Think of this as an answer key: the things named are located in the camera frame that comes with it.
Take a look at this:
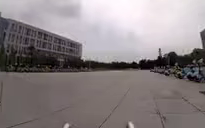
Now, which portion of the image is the distant row of trees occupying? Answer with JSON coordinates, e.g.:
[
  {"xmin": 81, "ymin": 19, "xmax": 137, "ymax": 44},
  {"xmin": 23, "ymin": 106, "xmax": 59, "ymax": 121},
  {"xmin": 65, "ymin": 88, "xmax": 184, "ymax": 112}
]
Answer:
[{"xmin": 64, "ymin": 48, "xmax": 205, "ymax": 71}]

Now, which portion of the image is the grey concrete slab pavement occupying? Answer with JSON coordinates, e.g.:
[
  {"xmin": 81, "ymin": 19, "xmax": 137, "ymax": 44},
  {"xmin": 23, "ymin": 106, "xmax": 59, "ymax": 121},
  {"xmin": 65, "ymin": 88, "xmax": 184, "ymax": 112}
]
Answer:
[{"xmin": 0, "ymin": 69, "xmax": 205, "ymax": 128}]

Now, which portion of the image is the row of parked bicycles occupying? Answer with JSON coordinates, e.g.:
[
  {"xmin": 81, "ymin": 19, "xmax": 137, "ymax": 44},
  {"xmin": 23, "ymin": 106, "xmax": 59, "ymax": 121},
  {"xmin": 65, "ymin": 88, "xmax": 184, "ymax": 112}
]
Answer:
[{"xmin": 0, "ymin": 63, "xmax": 91, "ymax": 73}]

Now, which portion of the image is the distant tower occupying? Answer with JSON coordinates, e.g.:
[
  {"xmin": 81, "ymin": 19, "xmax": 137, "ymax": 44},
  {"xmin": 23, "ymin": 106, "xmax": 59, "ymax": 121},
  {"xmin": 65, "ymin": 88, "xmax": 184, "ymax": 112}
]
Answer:
[{"xmin": 157, "ymin": 47, "xmax": 163, "ymax": 60}]

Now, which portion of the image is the robot's own part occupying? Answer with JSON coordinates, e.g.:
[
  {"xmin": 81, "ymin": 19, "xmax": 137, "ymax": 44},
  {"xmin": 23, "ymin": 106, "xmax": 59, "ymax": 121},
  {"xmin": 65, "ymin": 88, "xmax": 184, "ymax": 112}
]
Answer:
[
  {"xmin": 126, "ymin": 121, "xmax": 136, "ymax": 128},
  {"xmin": 62, "ymin": 122, "xmax": 71, "ymax": 128}
]

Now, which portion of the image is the row of trees before building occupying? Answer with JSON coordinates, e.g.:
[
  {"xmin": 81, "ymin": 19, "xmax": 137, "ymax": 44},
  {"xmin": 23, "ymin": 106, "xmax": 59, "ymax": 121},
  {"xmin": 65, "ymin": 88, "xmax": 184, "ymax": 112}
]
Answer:
[{"xmin": 0, "ymin": 44, "xmax": 84, "ymax": 69}]

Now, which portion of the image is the long grey multistorey building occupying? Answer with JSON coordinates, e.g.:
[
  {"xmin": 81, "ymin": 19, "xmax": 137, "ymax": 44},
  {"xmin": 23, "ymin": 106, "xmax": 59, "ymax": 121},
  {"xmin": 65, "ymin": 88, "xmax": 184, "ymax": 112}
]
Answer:
[{"xmin": 0, "ymin": 8, "xmax": 84, "ymax": 69}]

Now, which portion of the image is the row of parked scooters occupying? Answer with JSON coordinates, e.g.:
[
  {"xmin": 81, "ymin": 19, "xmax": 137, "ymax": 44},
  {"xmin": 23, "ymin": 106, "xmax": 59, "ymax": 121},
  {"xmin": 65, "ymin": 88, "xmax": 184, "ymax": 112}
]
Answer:
[{"xmin": 149, "ymin": 59, "xmax": 205, "ymax": 85}]

